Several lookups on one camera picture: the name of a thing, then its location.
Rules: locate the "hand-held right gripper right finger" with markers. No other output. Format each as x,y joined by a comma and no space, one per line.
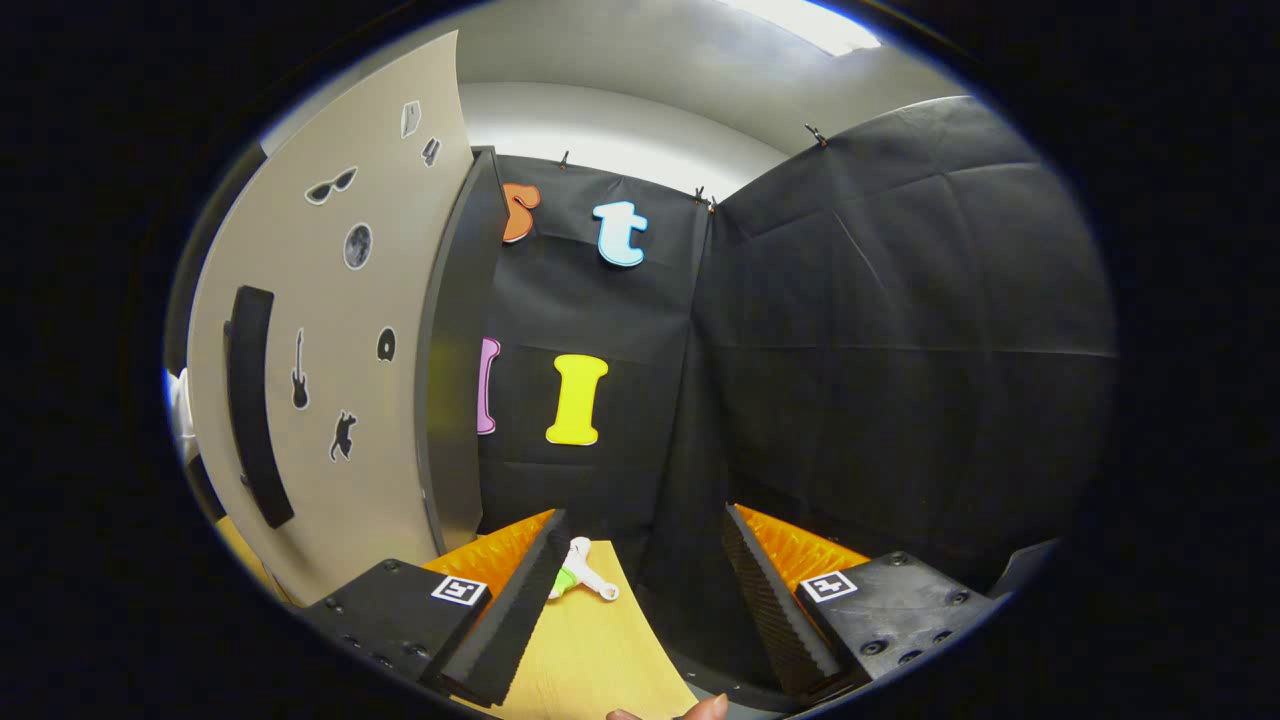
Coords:
770,610

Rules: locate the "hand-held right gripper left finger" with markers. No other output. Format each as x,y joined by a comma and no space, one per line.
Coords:
515,620

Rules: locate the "beige cabinet door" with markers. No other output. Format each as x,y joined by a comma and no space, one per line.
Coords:
380,500

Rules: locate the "green white plastic toy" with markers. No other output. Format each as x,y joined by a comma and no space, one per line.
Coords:
580,578

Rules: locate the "black backdrop cloth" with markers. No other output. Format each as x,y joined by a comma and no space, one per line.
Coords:
900,300

